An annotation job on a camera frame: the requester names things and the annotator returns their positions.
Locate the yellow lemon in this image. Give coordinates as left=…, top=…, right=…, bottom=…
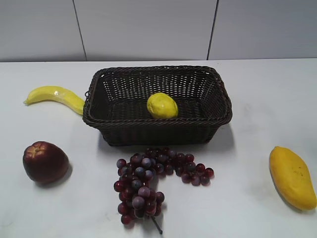
left=147, top=92, right=178, bottom=119

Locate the dark woven rectangular basket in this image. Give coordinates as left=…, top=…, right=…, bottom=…
left=83, top=65, right=232, bottom=146

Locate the purple red grape bunch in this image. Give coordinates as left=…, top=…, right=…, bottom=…
left=113, top=147, right=214, bottom=234

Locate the yellow banana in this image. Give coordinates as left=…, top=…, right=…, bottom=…
left=24, top=86, right=85, bottom=115

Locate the dark red apple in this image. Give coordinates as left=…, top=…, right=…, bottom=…
left=22, top=141, right=69, bottom=184

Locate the yellow mango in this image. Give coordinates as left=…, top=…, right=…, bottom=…
left=269, top=146, right=317, bottom=211

